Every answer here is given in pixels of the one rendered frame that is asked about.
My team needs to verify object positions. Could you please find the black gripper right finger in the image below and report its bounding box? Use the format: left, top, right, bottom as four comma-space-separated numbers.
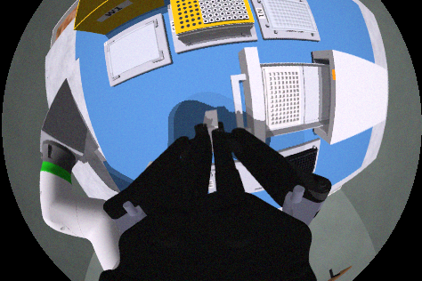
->
210, 110, 332, 248

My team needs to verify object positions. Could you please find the blue bench mat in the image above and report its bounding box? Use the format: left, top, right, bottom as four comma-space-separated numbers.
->
75, 0, 375, 192

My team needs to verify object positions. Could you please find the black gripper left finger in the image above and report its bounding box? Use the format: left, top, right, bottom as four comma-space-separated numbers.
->
103, 110, 214, 248

